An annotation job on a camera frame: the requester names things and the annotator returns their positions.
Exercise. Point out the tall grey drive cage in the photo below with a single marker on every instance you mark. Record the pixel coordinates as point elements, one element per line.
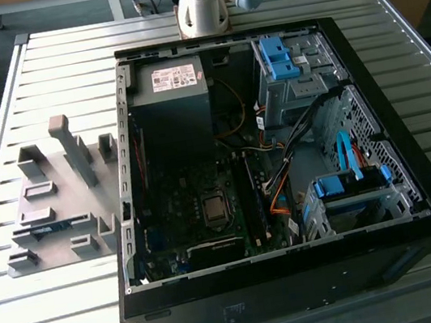
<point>298,91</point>

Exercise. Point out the black PC case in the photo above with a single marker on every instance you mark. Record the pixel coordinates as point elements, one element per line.
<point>300,279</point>

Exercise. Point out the low grey disk bay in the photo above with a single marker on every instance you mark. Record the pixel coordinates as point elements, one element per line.
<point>353,200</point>

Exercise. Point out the black graphics card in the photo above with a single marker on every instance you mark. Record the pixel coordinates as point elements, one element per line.
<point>217,251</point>

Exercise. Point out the blue carrier with black disk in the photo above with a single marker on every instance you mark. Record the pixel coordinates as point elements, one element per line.
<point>332,186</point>

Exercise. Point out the grey parts rack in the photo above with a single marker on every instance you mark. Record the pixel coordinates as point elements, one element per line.
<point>57,248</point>

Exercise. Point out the blue plastic disk carrier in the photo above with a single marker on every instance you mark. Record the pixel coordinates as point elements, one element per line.
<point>278,65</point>

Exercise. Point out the black RAM slot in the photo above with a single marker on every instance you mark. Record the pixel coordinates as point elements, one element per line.
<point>245,199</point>

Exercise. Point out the grey power supply unit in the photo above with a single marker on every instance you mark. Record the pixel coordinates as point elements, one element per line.
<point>192,89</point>

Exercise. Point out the green motherboard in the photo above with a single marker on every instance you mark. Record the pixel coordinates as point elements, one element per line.
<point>176,200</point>

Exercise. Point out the silver CPU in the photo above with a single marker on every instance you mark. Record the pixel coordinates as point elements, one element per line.
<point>215,208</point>

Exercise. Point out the blue RAM stick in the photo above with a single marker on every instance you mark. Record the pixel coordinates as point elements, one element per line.
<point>51,228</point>

